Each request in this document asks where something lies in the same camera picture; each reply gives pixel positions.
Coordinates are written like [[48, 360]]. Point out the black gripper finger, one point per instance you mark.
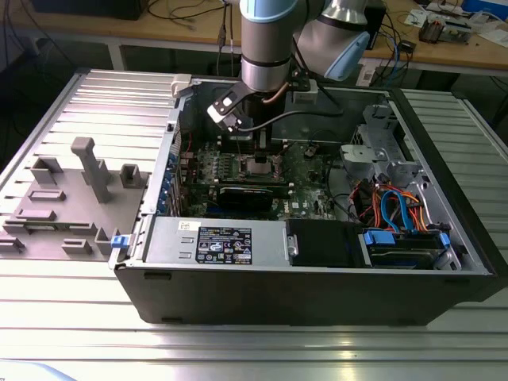
[[257, 145], [270, 145]]

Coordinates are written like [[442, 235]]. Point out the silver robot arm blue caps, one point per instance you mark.
[[264, 39]]

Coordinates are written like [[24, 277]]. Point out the black RAM slot bank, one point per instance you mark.
[[238, 182], [278, 147]]

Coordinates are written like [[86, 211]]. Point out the CPU socket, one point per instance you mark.
[[239, 174]]

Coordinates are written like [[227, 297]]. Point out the coin cell battery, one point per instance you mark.
[[311, 150]]

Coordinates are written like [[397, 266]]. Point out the black graphics card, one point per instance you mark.
[[246, 198]]

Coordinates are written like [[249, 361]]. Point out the green motherboard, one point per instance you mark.
[[305, 186]]

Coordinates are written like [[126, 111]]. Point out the metal drive cage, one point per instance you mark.
[[357, 155]]

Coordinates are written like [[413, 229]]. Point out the white small box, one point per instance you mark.
[[365, 75]]

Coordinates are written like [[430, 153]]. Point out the black optical drive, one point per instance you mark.
[[321, 242]]

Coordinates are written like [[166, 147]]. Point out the wooden desk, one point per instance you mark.
[[178, 28]]

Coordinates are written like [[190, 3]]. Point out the grey power supply unit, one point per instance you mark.
[[170, 238]]

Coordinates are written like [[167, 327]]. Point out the hard disk in blue carrier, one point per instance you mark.
[[381, 238]]

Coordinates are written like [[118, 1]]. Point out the black open PC case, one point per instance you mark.
[[278, 297]]

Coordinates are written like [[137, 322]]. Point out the blue case latch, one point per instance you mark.
[[119, 242]]

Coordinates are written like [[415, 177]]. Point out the small electronic device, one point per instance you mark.
[[430, 31]]

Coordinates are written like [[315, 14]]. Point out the grey parts rack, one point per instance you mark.
[[79, 222]]

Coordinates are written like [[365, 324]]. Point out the black box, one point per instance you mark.
[[87, 8]]

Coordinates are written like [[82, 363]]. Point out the green RAM stick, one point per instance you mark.
[[43, 227]]

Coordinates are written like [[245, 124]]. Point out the pale blue object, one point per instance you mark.
[[39, 375]]

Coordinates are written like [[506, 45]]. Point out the white wrist camera grey face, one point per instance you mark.
[[226, 107]]

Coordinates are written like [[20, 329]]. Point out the small white wrist camera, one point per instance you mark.
[[305, 93]]

